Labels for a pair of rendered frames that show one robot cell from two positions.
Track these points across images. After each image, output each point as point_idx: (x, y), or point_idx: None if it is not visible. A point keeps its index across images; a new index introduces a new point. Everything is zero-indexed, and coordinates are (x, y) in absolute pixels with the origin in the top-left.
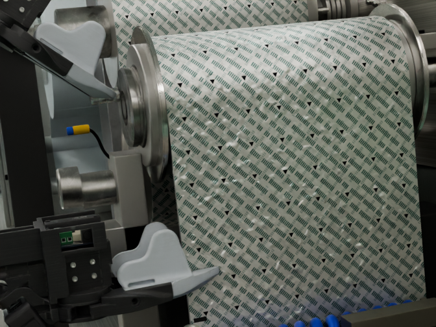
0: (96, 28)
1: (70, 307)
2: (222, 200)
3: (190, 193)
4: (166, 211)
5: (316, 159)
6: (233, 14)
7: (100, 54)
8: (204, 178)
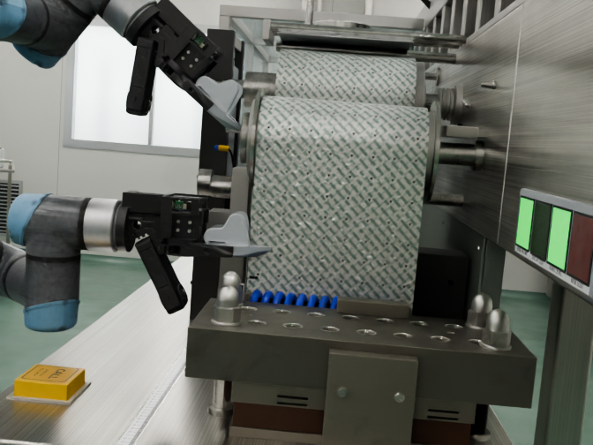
0: (234, 84)
1: (169, 245)
2: (281, 206)
3: (261, 196)
4: None
5: (349, 193)
6: (358, 94)
7: None
8: (272, 188)
